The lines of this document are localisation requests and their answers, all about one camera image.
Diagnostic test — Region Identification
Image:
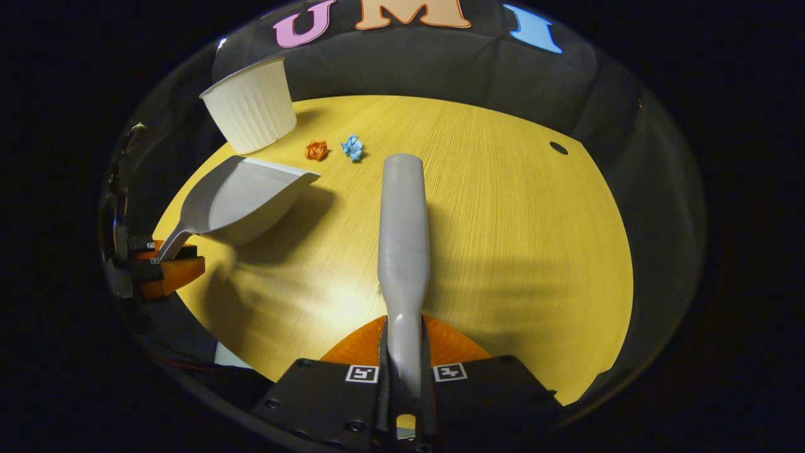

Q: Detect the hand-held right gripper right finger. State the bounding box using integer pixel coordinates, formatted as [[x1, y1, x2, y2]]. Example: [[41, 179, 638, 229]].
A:
[[418, 313, 564, 441]]

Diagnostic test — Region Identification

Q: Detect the white ribbed garbage bin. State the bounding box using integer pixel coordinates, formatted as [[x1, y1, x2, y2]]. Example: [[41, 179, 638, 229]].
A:
[[199, 55, 297, 155]]

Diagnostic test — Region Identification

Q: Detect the yellow wooden desktop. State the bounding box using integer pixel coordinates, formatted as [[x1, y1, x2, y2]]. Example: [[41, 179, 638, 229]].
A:
[[153, 94, 635, 406]]

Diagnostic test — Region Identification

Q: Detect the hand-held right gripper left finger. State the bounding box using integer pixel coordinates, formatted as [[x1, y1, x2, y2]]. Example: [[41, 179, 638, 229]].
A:
[[252, 315, 392, 452]]

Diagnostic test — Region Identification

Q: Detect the small grey broom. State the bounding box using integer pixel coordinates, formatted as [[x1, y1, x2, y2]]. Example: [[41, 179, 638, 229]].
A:
[[376, 153, 431, 403]]

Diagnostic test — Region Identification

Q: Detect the grey plastic dustpan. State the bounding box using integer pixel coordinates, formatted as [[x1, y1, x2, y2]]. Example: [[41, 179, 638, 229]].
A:
[[157, 155, 321, 262]]

